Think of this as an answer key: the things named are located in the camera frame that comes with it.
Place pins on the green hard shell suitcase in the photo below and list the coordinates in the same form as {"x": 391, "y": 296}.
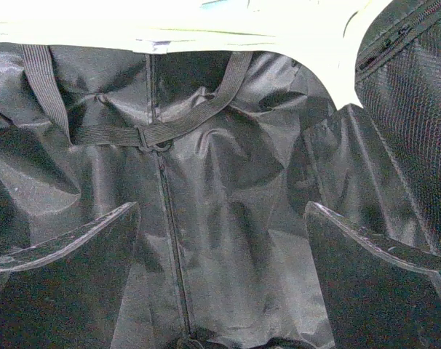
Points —
{"x": 222, "y": 125}

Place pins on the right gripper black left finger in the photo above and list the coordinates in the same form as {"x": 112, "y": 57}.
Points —
{"x": 66, "y": 292}

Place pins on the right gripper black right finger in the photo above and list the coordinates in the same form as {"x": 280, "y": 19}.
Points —
{"x": 378, "y": 292}

